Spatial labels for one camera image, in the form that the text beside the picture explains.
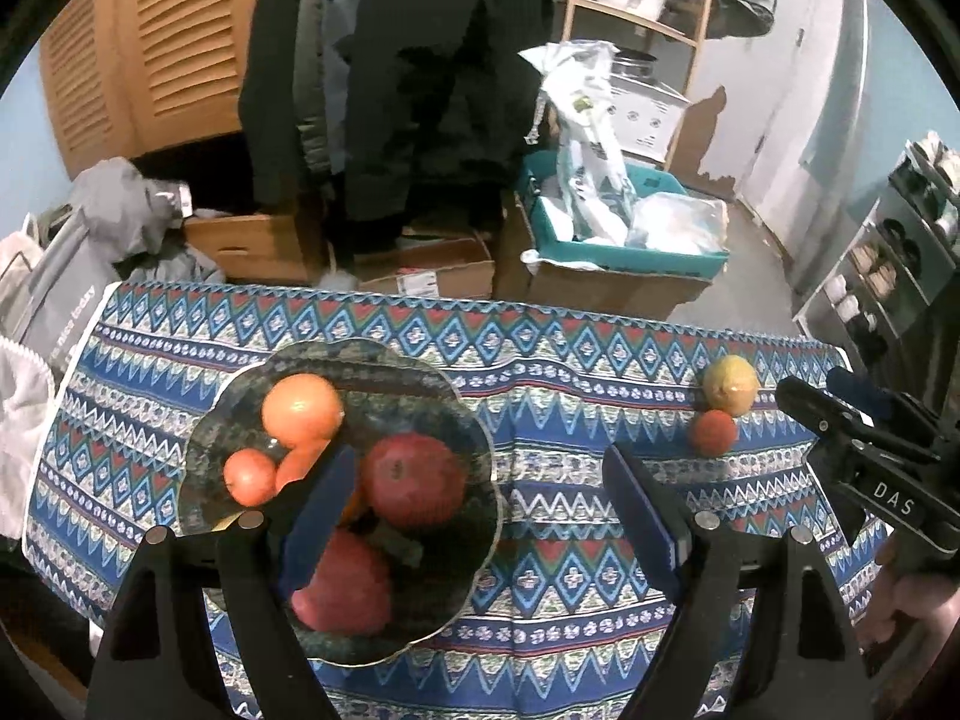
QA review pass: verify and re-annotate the red apple front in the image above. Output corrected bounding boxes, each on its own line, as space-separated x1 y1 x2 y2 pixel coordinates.
290 528 392 635

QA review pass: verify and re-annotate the red apple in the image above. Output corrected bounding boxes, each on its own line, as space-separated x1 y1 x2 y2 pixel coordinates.
290 528 392 635
359 433 467 530

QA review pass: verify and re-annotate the small orange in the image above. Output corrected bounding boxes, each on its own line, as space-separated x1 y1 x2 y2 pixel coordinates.
223 449 277 507
686 410 737 458

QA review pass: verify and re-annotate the yellow pear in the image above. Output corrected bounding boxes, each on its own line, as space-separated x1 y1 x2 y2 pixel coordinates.
701 355 760 418

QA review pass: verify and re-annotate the large orange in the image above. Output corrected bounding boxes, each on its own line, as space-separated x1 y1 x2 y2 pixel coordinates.
275 439 329 494

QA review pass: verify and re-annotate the person right hand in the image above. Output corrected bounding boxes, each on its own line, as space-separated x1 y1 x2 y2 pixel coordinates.
856 533 958 652

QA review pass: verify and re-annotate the shoe rack with shoes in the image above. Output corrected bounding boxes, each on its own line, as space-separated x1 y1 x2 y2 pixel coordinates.
794 130 958 376

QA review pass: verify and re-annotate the patterned blue tablecloth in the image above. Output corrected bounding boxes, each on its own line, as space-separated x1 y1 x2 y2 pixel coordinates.
21 283 887 718

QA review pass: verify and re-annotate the dark glass scalloped plate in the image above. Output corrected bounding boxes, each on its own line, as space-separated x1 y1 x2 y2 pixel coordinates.
178 340 503 668

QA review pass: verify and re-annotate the cardboard box under crate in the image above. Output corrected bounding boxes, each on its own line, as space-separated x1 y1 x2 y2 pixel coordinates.
491 193 711 320

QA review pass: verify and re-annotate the clear plastic bag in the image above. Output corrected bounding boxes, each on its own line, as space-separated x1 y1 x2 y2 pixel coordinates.
625 192 729 255

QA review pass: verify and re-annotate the teal plastic crate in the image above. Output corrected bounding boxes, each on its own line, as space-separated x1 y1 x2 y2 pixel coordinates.
517 151 729 281

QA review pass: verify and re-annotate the grey tote bag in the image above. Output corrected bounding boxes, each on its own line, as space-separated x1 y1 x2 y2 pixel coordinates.
2 210 117 377

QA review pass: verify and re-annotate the wooden drawer box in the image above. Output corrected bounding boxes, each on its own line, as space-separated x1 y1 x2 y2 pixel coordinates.
184 215 319 284

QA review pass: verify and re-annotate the white rice bag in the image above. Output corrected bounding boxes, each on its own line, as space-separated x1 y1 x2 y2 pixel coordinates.
519 39 636 247

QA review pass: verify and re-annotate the grey clothes pile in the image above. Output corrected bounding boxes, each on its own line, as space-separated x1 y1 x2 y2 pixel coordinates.
36 158 226 283

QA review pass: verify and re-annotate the white patterned storage box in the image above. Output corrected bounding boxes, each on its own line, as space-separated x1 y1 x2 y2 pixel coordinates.
610 75 690 164

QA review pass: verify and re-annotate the open cardboard box floor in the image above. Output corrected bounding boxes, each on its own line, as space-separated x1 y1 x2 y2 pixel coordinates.
353 234 494 299

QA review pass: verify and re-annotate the steel pot with lid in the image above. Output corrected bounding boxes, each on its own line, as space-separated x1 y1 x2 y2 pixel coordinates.
612 49 658 83

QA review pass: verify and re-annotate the wooden shelf rack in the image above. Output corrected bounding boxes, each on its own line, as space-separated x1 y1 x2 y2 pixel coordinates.
560 0 713 169

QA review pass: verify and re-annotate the wooden louvered wardrobe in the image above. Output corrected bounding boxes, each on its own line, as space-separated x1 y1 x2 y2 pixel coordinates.
39 0 256 177

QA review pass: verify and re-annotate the black hanging coat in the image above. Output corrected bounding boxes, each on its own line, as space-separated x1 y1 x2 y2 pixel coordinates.
239 0 553 265

